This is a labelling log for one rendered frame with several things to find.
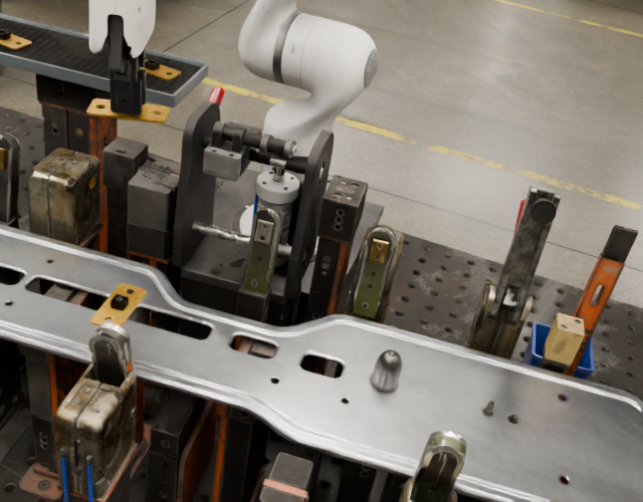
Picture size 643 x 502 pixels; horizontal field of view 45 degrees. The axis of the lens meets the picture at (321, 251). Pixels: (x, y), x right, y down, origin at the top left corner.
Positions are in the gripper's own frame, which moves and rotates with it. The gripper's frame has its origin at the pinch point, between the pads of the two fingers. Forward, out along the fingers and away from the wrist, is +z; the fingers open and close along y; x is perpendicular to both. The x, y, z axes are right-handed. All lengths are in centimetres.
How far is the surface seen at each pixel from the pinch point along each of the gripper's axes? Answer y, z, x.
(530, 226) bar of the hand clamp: -1.5, 12.5, 47.8
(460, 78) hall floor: -351, 129, 117
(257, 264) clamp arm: -6.1, 25.6, 15.2
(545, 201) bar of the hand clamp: 1.1, 7.3, 47.6
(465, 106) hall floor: -311, 129, 114
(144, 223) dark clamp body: -13.6, 26.0, -1.1
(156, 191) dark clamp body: -13.2, 20.4, 0.7
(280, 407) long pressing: 16.3, 28.6, 19.6
